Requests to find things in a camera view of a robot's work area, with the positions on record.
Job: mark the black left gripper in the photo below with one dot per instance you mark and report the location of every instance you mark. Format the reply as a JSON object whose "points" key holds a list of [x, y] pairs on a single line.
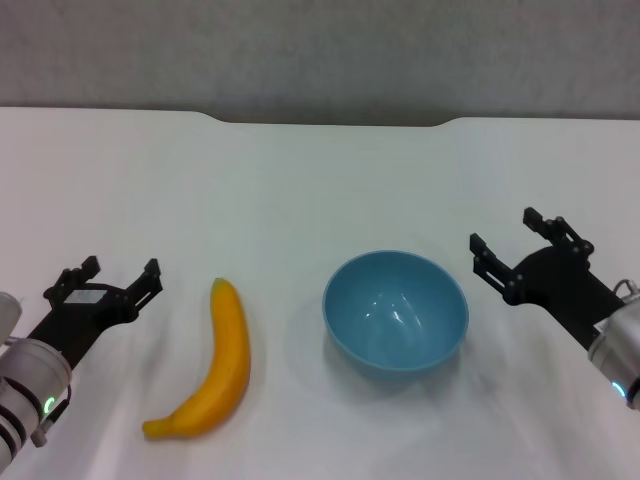
{"points": [[80, 320]]}

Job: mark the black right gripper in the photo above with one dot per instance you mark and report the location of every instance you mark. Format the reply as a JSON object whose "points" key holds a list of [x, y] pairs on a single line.
{"points": [[560, 287]]}

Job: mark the yellow banana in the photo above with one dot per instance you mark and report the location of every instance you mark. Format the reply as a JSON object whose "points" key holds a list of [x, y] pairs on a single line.
{"points": [[227, 360]]}

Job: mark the blue bowl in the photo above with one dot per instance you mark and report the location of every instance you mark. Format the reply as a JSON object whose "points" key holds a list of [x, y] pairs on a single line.
{"points": [[395, 320]]}

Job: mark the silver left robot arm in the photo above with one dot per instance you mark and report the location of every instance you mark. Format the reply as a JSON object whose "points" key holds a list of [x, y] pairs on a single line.
{"points": [[27, 372]]}

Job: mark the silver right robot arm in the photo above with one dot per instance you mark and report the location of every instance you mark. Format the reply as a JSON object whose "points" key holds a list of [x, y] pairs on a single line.
{"points": [[620, 345]]}

